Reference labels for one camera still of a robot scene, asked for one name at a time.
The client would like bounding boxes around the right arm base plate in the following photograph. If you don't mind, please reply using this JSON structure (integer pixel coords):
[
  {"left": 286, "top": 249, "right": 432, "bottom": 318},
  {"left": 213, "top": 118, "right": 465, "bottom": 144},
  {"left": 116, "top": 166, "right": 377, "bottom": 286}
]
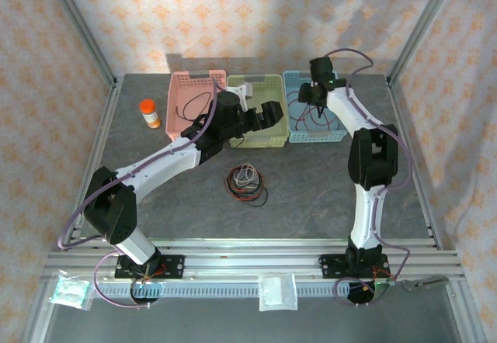
[{"left": 318, "top": 253, "right": 391, "bottom": 280}]

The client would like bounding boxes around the blue plastic basket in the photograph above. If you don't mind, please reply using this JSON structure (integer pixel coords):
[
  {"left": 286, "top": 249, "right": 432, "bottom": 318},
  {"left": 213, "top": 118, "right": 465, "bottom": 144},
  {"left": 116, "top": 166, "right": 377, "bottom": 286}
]
[{"left": 282, "top": 69, "right": 349, "bottom": 144}]

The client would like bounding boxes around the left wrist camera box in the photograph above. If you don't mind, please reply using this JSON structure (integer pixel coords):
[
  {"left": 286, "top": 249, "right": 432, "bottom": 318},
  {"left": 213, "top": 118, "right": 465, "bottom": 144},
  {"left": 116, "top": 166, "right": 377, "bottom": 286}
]
[{"left": 231, "top": 81, "right": 254, "bottom": 112}]

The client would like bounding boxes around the thin red cable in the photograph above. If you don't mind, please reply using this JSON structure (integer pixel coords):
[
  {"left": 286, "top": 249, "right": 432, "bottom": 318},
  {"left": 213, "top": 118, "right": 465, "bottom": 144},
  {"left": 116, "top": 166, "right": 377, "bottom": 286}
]
[
  {"left": 289, "top": 90, "right": 345, "bottom": 133},
  {"left": 226, "top": 165, "right": 266, "bottom": 201}
]

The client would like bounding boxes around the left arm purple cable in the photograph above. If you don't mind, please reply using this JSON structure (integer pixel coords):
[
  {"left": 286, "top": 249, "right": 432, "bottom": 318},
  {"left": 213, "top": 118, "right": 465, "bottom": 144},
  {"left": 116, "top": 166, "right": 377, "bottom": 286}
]
[{"left": 57, "top": 78, "right": 228, "bottom": 310}]

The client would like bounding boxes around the aluminium frame post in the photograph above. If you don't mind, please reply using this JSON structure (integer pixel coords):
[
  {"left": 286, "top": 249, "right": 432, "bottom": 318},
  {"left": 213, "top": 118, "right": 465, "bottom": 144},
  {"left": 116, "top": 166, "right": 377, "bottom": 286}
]
[
  {"left": 386, "top": 0, "right": 463, "bottom": 86},
  {"left": 42, "top": 0, "right": 120, "bottom": 88}
]

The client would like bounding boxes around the aluminium frame rail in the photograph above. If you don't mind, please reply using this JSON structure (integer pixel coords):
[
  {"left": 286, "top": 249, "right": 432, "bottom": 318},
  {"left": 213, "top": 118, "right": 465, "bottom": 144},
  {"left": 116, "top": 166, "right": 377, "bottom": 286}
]
[{"left": 42, "top": 237, "right": 465, "bottom": 286}]

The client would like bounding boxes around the clear bag with white packet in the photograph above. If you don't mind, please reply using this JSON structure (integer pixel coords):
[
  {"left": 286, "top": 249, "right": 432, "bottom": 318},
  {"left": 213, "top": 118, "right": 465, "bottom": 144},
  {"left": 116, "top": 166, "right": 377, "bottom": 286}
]
[{"left": 258, "top": 273, "right": 299, "bottom": 312}]

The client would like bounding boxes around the plastic bag with green contents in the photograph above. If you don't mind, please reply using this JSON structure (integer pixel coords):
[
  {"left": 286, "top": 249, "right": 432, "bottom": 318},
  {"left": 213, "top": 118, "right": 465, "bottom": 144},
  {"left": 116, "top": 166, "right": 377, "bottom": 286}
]
[{"left": 49, "top": 275, "right": 94, "bottom": 312}]

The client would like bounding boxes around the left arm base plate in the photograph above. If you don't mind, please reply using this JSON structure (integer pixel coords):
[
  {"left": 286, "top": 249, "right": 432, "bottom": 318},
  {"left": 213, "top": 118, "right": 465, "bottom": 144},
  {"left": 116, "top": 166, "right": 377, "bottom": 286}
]
[{"left": 115, "top": 255, "right": 186, "bottom": 281}]

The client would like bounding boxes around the aluminium side rail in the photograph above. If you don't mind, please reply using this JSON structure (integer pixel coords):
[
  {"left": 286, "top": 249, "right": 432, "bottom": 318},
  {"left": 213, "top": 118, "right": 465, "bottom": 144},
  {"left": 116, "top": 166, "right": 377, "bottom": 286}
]
[
  {"left": 61, "top": 82, "right": 124, "bottom": 251},
  {"left": 386, "top": 81, "right": 443, "bottom": 250}
]

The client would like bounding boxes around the thin black cable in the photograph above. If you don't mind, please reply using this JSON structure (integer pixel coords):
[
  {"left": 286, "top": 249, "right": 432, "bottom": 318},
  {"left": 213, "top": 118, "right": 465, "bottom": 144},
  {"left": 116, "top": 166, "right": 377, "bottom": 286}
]
[
  {"left": 223, "top": 171, "right": 269, "bottom": 208},
  {"left": 173, "top": 92, "right": 214, "bottom": 122}
]

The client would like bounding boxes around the pink plastic basket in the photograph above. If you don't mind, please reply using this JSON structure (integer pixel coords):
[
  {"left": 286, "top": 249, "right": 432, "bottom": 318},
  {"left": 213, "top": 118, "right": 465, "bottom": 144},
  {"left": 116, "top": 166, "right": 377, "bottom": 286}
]
[{"left": 165, "top": 69, "right": 228, "bottom": 142}]

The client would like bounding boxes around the thin white cable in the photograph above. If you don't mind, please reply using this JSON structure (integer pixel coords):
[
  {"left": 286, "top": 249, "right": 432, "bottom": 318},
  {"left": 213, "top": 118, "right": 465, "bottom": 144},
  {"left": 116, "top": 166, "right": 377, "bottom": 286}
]
[{"left": 231, "top": 165, "right": 259, "bottom": 189}]

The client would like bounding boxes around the orange-capped bottle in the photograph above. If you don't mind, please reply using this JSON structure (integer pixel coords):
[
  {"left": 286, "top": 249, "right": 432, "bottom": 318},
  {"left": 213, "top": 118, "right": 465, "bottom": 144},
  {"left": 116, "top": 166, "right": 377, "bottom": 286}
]
[{"left": 139, "top": 99, "right": 162, "bottom": 130}]

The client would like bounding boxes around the grey slotted cable duct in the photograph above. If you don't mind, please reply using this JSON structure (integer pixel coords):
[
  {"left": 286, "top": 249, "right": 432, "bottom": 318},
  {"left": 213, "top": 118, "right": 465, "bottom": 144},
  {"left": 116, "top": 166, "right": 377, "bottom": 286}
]
[{"left": 95, "top": 282, "right": 389, "bottom": 298}]

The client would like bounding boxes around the green plastic basket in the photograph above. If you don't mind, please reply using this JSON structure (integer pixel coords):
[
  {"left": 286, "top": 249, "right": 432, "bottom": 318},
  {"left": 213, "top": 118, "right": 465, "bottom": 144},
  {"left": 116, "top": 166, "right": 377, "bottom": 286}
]
[{"left": 226, "top": 74, "right": 290, "bottom": 149}]

